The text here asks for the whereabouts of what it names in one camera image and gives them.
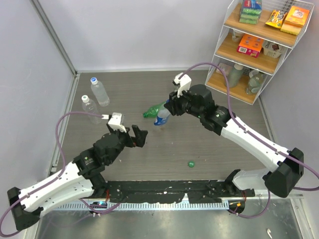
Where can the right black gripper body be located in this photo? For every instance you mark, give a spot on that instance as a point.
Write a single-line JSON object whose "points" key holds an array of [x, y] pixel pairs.
{"points": [[182, 104]]}

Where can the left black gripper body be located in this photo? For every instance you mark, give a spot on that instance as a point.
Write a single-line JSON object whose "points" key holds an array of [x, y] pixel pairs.
{"points": [[124, 138]]}

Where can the pepsi bottle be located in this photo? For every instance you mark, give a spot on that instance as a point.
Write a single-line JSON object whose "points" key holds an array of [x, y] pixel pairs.
{"points": [[162, 117]]}

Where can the green plastic bottle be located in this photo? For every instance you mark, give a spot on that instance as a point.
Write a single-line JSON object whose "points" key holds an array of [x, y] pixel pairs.
{"points": [[152, 112]]}

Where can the clear plastic bottle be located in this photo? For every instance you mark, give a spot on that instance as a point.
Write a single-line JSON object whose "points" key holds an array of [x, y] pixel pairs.
{"points": [[91, 107]]}

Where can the white bottle cap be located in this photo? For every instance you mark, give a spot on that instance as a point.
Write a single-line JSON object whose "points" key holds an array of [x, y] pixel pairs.
{"points": [[85, 99]]}

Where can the green bottle cap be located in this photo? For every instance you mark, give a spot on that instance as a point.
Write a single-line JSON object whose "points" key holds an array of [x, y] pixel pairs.
{"points": [[191, 164]]}

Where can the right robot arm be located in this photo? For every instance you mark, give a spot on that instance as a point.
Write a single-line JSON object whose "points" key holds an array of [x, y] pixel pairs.
{"points": [[283, 167]]}

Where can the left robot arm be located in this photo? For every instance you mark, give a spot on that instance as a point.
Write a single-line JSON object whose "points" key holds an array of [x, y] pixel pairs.
{"points": [[81, 178]]}

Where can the clear bottle blue cap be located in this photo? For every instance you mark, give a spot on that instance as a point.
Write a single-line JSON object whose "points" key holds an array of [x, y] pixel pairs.
{"points": [[99, 92]]}

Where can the grey green bottle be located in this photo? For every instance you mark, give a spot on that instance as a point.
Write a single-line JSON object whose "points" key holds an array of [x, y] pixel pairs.
{"points": [[234, 75]]}

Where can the clear bottle on shelf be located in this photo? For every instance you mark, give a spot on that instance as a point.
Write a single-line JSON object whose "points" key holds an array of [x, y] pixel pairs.
{"points": [[255, 82]]}

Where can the pink white packet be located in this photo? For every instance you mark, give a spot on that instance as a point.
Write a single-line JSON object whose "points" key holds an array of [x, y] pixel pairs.
{"points": [[226, 68]]}

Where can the white cup on shelf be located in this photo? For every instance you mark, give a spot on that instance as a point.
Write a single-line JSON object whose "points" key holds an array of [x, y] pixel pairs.
{"points": [[237, 35]]}

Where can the orange pink box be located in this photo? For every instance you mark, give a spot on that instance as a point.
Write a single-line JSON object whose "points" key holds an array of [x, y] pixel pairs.
{"points": [[250, 45]]}

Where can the green sponge pack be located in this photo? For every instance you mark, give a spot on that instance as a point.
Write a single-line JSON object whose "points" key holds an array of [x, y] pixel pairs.
{"points": [[250, 11]]}

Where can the yellow snack bag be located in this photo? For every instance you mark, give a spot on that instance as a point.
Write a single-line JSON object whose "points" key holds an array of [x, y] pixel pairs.
{"points": [[276, 19]]}

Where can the orange yellow box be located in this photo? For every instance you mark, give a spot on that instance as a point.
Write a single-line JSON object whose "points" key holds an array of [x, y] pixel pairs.
{"points": [[295, 20]]}

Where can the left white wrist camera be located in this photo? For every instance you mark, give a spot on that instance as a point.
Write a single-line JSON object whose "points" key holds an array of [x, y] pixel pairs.
{"points": [[115, 122]]}

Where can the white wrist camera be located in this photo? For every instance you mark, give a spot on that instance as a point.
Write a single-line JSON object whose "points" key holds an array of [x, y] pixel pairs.
{"points": [[182, 83], [115, 122]]}

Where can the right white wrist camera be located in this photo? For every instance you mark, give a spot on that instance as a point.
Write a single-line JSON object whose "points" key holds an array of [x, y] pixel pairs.
{"points": [[182, 83]]}

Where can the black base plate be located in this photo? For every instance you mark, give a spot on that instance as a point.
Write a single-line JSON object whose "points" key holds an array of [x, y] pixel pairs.
{"points": [[168, 192]]}

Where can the white cable duct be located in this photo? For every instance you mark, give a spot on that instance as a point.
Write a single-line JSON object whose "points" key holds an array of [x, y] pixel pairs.
{"points": [[183, 205]]}

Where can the white wire shelf rack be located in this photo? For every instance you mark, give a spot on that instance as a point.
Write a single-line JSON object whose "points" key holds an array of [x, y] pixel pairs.
{"points": [[226, 49]]}

